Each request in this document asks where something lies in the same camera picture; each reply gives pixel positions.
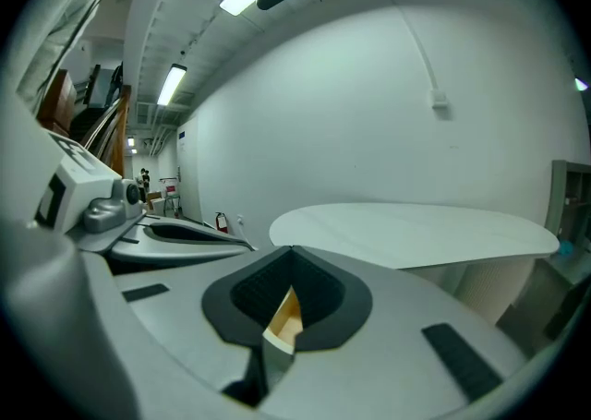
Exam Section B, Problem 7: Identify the white socket cable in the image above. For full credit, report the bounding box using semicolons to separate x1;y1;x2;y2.
238;222;256;251

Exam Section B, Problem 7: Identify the brown wooden staircase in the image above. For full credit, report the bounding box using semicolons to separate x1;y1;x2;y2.
36;65;124;151

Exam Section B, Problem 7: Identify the person's light grey shirt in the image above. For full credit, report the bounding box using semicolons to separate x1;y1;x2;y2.
16;0;154;111

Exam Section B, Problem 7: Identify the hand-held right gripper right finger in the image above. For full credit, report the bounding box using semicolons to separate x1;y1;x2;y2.
258;246;530;420

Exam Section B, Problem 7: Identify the brown wooden chair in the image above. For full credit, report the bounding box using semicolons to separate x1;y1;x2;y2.
80;83;133;179

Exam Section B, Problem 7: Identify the white round table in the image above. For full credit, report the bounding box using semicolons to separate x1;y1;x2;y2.
269;202;561;325

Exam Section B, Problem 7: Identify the cart with red sign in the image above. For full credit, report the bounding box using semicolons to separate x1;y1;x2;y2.
159;176;182;219

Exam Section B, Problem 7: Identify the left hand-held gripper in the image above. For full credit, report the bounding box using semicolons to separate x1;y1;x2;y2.
34;131;256;268

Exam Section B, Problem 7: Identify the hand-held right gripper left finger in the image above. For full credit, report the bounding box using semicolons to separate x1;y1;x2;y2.
113;246;293;392

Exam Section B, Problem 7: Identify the white wall cable conduit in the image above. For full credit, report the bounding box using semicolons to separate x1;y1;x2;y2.
399;5;445;92

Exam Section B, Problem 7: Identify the white door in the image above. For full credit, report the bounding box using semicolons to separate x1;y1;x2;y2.
176;115;200;223

